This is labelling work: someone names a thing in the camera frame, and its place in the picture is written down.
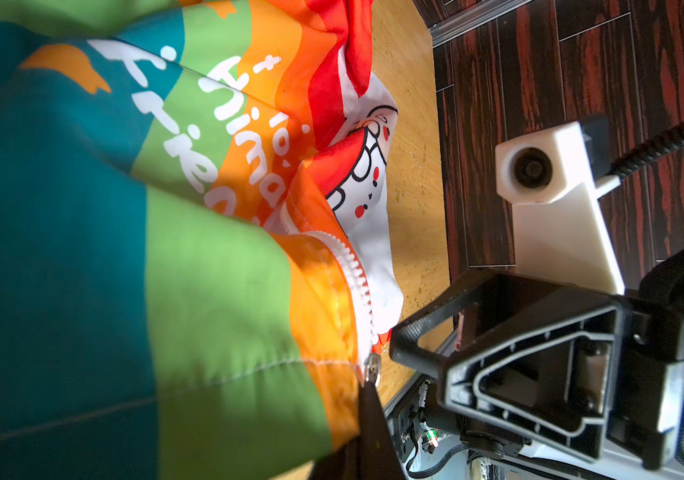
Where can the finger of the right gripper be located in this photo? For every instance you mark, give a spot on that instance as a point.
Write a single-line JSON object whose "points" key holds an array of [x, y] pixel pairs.
{"points": [[516, 313]]}

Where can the colourful rainbow kids jacket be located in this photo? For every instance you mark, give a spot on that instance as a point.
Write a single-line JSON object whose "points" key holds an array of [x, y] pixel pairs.
{"points": [[196, 276]]}

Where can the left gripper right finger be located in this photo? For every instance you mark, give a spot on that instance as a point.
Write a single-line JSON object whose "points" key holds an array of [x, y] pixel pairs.
{"points": [[377, 457]]}

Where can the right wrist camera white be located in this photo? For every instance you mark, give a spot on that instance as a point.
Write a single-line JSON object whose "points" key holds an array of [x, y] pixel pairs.
{"points": [[554, 179]]}

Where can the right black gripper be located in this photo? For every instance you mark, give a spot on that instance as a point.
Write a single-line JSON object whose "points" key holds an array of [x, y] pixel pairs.
{"points": [[548, 373]]}

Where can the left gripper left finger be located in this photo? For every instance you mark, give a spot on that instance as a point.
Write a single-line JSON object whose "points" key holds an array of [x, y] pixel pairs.
{"points": [[341, 465]]}

